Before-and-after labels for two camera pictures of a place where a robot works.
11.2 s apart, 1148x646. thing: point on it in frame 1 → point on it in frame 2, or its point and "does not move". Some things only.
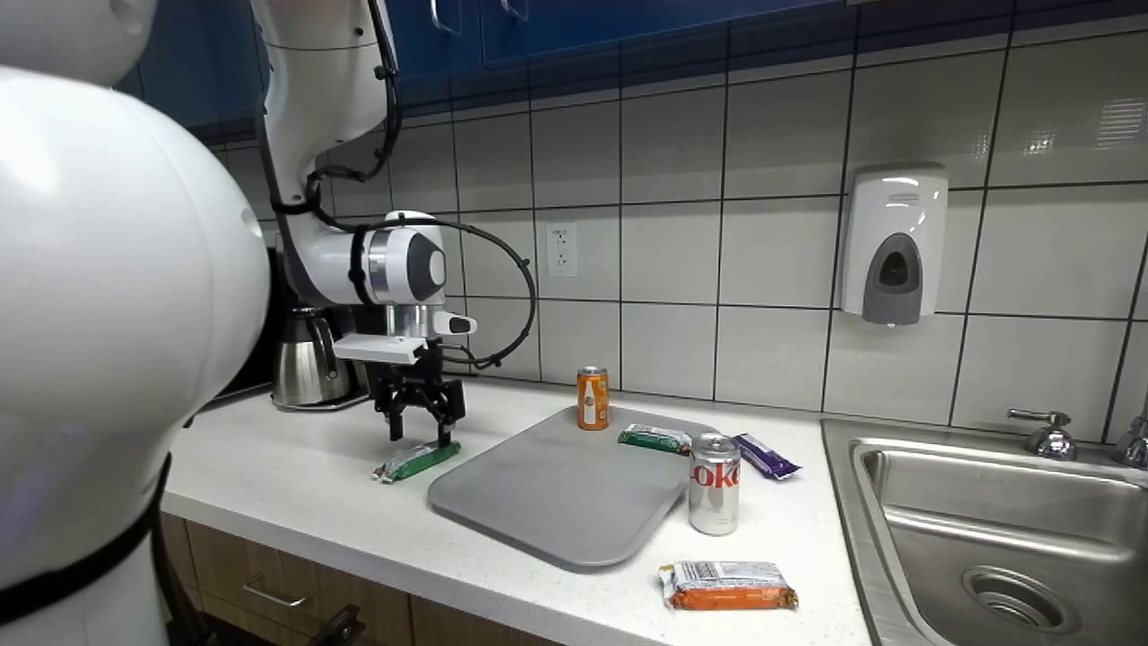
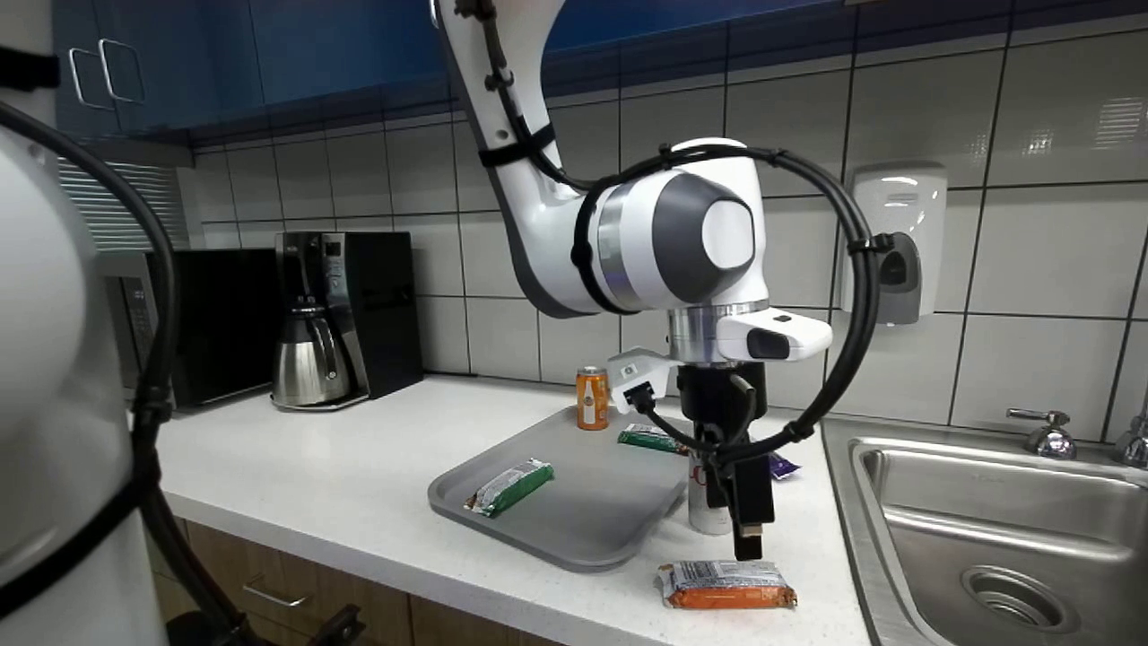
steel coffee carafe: (308, 376) does not move
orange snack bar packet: (690, 586) does not move
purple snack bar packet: (765, 457) does not move
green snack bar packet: (417, 461) → (511, 486)
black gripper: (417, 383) → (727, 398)
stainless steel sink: (989, 531) does not move
